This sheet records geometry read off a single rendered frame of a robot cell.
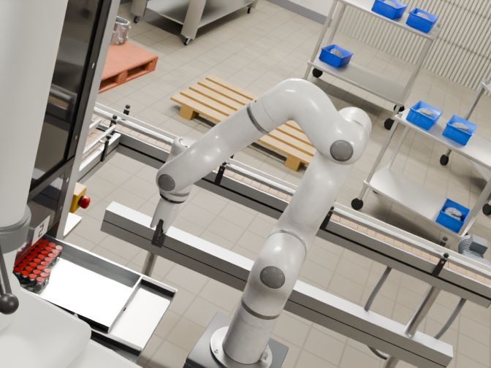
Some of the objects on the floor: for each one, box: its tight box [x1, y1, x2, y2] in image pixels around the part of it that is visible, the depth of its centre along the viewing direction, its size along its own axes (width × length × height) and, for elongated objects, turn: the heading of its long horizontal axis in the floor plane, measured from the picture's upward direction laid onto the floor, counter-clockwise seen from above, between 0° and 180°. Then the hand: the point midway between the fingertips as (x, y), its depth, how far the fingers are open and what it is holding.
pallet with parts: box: [98, 16, 159, 94], centre depth 547 cm, size 116×82×33 cm
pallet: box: [170, 74, 316, 172], centre depth 557 cm, size 126×87×12 cm
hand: (158, 239), depth 193 cm, fingers closed
